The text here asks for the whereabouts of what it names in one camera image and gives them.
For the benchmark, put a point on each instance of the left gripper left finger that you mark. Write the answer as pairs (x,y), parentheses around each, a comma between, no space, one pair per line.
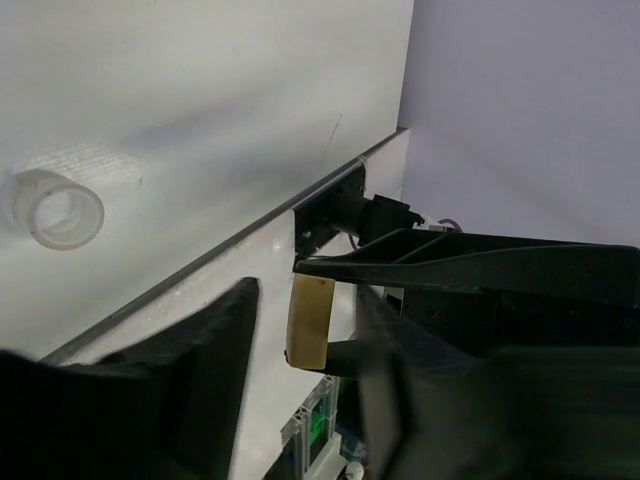
(166,407)

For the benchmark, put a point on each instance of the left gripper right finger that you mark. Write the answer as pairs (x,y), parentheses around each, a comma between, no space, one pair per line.
(431,412)

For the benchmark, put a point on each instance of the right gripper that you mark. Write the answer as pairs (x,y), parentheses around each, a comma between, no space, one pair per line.
(424,259)

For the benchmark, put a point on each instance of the tan eraser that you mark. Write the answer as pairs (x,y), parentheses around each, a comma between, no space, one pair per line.
(308,321)

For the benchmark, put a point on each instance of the clear tape roll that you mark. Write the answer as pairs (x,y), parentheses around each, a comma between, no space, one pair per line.
(55,211)

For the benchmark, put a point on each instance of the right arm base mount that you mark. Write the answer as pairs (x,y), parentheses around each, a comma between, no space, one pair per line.
(342,207)

